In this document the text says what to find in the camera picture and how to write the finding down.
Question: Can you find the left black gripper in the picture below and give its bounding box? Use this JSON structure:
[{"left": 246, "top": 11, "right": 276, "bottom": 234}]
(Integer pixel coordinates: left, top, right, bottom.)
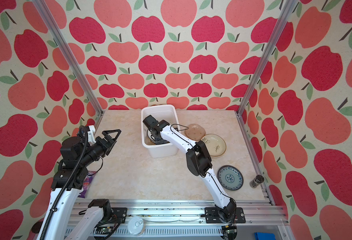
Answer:
[{"left": 79, "top": 129, "right": 122, "bottom": 167}]

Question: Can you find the white plate black flower outline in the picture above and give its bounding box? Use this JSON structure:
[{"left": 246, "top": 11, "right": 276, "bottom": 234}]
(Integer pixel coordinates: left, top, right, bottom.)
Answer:
[{"left": 147, "top": 130, "right": 167, "bottom": 145}]

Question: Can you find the cream plate with plant drawing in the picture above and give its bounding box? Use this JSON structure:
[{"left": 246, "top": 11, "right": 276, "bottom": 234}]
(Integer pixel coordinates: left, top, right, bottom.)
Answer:
[{"left": 201, "top": 134, "right": 226, "bottom": 157}]

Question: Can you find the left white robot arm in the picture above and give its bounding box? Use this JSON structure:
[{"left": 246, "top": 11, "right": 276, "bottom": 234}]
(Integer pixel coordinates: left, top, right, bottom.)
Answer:
[{"left": 38, "top": 126, "right": 126, "bottom": 240}]

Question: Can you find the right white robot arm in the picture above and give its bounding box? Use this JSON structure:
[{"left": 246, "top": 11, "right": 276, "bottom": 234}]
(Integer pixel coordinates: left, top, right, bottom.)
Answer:
[{"left": 143, "top": 115, "right": 237, "bottom": 224}]

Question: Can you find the white plastic bin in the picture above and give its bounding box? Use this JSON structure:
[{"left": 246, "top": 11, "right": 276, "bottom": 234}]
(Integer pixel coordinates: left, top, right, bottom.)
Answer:
[{"left": 141, "top": 105, "right": 179, "bottom": 158}]

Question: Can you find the pink ribbed glass plate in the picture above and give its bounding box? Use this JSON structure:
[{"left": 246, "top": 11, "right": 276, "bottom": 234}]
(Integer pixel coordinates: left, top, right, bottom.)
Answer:
[{"left": 184, "top": 124, "right": 206, "bottom": 142}]

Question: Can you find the purple snack bag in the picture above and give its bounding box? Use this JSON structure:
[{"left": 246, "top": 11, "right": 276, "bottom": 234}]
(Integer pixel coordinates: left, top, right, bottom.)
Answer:
[{"left": 83, "top": 171, "right": 97, "bottom": 191}]

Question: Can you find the blue patterned plate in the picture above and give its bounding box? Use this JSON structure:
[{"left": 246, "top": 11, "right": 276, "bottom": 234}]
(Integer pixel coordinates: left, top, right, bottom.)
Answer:
[{"left": 217, "top": 165, "right": 244, "bottom": 191}]

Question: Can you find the small metal cylinder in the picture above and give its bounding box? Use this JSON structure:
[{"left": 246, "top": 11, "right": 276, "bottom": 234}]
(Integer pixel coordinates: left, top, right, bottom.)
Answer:
[{"left": 249, "top": 175, "right": 265, "bottom": 189}]

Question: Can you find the blue object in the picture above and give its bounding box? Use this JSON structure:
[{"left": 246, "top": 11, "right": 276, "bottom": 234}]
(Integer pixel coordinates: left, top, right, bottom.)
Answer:
[{"left": 254, "top": 232, "right": 276, "bottom": 240}]

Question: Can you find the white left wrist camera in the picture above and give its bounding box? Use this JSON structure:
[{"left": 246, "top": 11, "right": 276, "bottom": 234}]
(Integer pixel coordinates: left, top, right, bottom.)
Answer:
[{"left": 83, "top": 125, "right": 96, "bottom": 145}]

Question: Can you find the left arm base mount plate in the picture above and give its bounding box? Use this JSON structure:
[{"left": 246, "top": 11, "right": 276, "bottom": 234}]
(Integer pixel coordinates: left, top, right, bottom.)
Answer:
[{"left": 98, "top": 208, "right": 128, "bottom": 224}]

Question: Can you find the left aluminium frame post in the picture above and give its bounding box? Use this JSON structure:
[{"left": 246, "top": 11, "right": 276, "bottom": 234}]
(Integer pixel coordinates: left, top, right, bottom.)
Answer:
[{"left": 32, "top": 0, "right": 104, "bottom": 118}]

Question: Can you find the aluminium frame post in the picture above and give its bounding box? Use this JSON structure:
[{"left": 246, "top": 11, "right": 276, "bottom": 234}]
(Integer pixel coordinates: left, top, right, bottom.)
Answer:
[
  {"left": 236, "top": 0, "right": 298, "bottom": 118},
  {"left": 32, "top": 0, "right": 104, "bottom": 118}
]

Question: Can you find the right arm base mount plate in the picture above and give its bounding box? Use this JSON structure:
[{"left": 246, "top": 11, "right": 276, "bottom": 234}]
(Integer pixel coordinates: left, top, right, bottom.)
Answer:
[{"left": 201, "top": 208, "right": 246, "bottom": 224}]

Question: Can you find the black corrugated cable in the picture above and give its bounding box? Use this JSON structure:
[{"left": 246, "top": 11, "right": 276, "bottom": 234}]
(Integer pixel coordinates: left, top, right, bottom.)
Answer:
[{"left": 39, "top": 125, "right": 90, "bottom": 240}]

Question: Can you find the aluminium front rail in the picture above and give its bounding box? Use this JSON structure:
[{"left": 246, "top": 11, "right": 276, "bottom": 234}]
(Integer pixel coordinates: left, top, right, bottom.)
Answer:
[{"left": 65, "top": 199, "right": 293, "bottom": 240}]

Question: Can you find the right aluminium frame post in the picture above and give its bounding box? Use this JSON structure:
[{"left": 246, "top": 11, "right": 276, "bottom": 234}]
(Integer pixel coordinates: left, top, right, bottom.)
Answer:
[{"left": 236, "top": 0, "right": 298, "bottom": 118}]

